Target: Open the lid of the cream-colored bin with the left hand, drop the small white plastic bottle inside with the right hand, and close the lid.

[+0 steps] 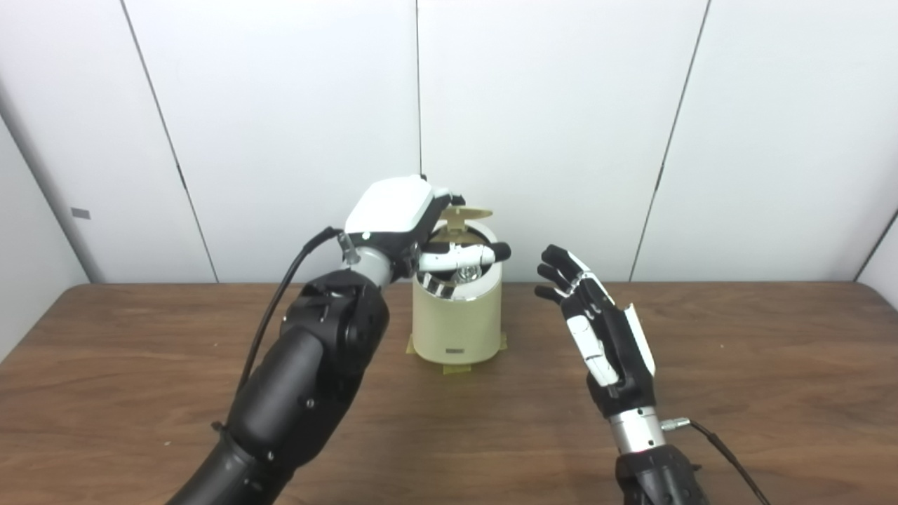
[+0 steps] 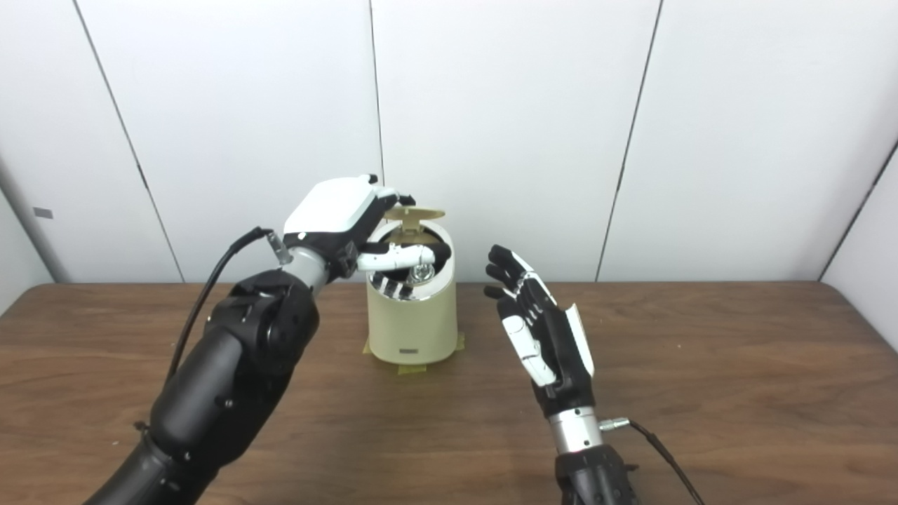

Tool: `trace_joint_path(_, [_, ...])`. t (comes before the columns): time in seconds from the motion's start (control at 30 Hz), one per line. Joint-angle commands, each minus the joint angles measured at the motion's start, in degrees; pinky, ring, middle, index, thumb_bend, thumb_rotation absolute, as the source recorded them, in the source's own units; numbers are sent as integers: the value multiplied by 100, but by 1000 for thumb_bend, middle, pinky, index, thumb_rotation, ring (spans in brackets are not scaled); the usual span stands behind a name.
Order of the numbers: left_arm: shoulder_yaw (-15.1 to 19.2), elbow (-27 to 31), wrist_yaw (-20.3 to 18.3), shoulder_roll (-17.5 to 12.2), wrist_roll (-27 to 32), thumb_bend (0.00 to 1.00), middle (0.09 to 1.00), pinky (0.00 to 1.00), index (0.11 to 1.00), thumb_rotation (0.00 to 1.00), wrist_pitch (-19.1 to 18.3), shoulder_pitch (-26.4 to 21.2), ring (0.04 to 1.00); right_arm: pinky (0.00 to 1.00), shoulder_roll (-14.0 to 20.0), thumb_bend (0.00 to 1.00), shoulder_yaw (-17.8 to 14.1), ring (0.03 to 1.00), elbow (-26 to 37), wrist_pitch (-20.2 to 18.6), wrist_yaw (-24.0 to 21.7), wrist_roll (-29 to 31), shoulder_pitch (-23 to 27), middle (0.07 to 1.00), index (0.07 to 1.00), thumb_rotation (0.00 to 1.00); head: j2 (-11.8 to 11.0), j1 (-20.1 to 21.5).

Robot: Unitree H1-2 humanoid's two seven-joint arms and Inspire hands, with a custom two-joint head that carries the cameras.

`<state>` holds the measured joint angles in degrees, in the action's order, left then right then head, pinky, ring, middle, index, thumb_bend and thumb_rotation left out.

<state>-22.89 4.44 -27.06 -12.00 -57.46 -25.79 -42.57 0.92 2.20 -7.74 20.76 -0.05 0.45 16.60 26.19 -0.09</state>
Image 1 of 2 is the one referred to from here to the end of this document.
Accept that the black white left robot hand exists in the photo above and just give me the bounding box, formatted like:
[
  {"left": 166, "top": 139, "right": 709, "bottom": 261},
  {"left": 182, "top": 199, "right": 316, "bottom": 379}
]
[{"left": 344, "top": 175, "right": 511, "bottom": 278}]

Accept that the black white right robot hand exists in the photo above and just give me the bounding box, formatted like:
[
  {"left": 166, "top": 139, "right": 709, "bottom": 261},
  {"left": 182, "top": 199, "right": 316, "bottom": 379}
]
[{"left": 535, "top": 244, "right": 657, "bottom": 419}]

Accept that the round cream bin lid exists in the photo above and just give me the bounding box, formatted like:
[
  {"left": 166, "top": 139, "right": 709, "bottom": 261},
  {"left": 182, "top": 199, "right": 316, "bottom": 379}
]
[{"left": 435, "top": 203, "right": 494, "bottom": 243}]

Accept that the cream-colored cylindrical bin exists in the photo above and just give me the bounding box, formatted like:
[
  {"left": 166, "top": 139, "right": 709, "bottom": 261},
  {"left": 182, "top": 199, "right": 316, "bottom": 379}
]
[{"left": 412, "top": 221, "right": 504, "bottom": 365}]

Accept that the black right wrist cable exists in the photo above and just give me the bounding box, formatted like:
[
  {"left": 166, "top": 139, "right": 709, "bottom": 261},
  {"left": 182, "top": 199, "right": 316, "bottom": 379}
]
[{"left": 663, "top": 417, "right": 772, "bottom": 505}]

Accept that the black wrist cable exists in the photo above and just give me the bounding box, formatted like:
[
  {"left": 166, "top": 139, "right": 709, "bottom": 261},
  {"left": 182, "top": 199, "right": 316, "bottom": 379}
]
[
  {"left": 663, "top": 417, "right": 772, "bottom": 505},
  {"left": 210, "top": 226, "right": 346, "bottom": 432}
]

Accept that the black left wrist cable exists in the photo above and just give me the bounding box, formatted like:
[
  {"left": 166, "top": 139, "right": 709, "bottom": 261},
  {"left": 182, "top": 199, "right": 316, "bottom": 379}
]
[{"left": 210, "top": 226, "right": 346, "bottom": 432}]

